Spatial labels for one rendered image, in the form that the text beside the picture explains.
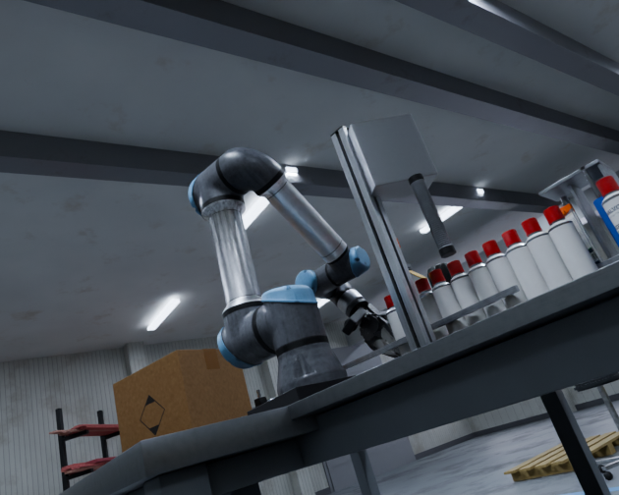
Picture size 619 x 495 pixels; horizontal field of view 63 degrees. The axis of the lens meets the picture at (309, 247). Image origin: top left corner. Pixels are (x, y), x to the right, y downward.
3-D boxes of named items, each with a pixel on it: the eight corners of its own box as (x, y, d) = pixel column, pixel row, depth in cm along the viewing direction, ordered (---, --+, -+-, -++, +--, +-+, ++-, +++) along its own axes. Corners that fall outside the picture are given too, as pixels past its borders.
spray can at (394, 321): (430, 364, 129) (402, 292, 136) (417, 367, 125) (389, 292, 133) (416, 370, 132) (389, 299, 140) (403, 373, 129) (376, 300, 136)
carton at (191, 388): (259, 437, 145) (238, 348, 155) (196, 452, 126) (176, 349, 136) (191, 463, 159) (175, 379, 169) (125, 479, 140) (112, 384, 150)
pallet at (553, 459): (585, 471, 417) (579, 458, 421) (504, 485, 475) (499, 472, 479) (642, 437, 494) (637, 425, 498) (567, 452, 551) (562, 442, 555)
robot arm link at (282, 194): (256, 122, 127) (375, 254, 142) (229, 145, 133) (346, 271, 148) (241, 139, 118) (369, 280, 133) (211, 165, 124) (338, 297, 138)
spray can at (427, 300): (466, 351, 122) (433, 274, 130) (449, 355, 120) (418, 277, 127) (453, 357, 126) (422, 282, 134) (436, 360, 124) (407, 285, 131)
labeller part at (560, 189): (614, 170, 113) (611, 167, 114) (598, 161, 106) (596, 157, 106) (557, 201, 122) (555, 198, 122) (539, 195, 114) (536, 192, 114)
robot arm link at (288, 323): (303, 335, 100) (286, 274, 105) (258, 357, 107) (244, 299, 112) (339, 335, 109) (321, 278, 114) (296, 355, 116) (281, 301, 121)
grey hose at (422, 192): (459, 251, 114) (424, 174, 121) (451, 250, 111) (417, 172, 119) (446, 258, 116) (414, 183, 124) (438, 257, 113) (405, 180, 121)
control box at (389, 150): (438, 173, 123) (411, 112, 130) (374, 186, 119) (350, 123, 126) (425, 194, 132) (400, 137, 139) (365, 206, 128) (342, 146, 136)
